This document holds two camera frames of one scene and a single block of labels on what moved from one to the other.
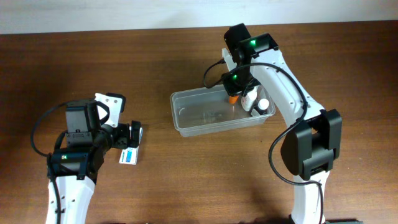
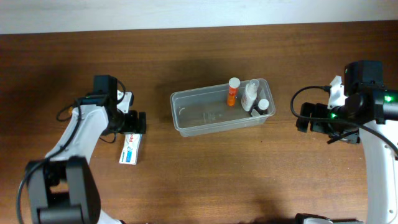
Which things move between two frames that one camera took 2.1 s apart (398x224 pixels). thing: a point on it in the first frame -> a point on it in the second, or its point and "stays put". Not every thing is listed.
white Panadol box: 130,155 stays put
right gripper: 241,91 -> 314,116
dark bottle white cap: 263,105 stays put
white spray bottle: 247,101 stays put
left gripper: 134,134 -> 138,122
